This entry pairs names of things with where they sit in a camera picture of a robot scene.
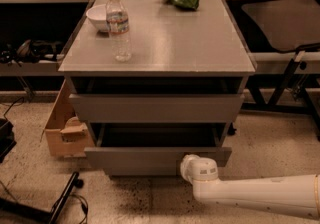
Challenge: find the black stand base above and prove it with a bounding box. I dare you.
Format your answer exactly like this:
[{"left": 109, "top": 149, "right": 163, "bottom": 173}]
[{"left": 0, "top": 171, "right": 88, "bottom": 224}]

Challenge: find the black headset on shelf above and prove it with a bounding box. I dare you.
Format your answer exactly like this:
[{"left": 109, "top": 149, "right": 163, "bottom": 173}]
[{"left": 0, "top": 39, "right": 64, "bottom": 64}]

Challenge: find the grey drawer cabinet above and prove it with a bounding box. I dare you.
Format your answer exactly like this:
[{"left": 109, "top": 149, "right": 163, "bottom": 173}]
[{"left": 58, "top": 0, "right": 258, "bottom": 177}]

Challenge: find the black chair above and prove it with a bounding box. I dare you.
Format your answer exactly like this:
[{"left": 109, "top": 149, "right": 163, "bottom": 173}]
[{"left": 234, "top": 0, "right": 320, "bottom": 124}]

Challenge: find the grey drawer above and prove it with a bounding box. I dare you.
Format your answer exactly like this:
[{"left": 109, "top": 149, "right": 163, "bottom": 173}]
[
  {"left": 69, "top": 94, "right": 244, "bottom": 123},
  {"left": 85, "top": 124, "right": 232, "bottom": 176}
]

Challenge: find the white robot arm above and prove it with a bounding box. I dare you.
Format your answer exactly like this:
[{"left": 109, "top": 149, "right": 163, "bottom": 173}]
[{"left": 180, "top": 154, "right": 320, "bottom": 220}]

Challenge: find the white bowl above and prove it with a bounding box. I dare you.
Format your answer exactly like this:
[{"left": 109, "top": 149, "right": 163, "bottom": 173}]
[{"left": 86, "top": 5, "right": 108, "bottom": 32}]

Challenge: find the black box at left edge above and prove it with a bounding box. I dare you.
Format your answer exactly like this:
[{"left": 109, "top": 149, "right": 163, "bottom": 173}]
[{"left": 0, "top": 118, "right": 16, "bottom": 163}]

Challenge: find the cardboard box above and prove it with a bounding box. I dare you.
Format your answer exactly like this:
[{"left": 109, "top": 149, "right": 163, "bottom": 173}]
[{"left": 44, "top": 81, "right": 94, "bottom": 157}]

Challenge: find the grey top drawer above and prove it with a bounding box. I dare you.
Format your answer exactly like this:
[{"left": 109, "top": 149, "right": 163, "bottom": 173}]
[{"left": 69, "top": 94, "right": 244, "bottom": 123}]

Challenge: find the clear plastic water bottle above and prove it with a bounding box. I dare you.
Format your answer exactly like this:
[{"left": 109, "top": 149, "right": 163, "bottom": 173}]
[{"left": 106, "top": 0, "right": 132, "bottom": 62}]

